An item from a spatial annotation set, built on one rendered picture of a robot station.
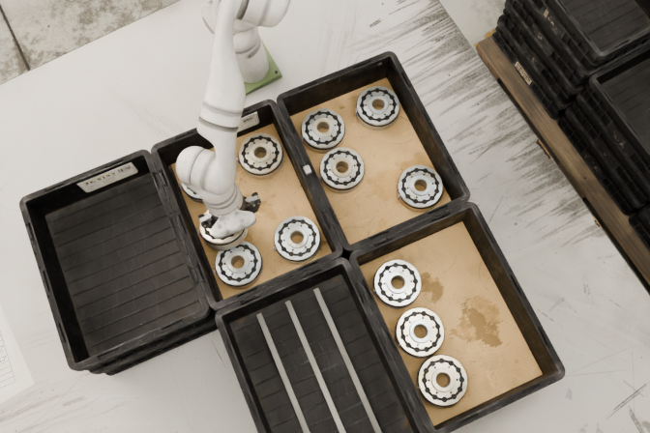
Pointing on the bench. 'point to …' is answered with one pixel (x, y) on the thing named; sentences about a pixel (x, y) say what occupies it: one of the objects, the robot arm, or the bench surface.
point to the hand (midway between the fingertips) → (236, 219)
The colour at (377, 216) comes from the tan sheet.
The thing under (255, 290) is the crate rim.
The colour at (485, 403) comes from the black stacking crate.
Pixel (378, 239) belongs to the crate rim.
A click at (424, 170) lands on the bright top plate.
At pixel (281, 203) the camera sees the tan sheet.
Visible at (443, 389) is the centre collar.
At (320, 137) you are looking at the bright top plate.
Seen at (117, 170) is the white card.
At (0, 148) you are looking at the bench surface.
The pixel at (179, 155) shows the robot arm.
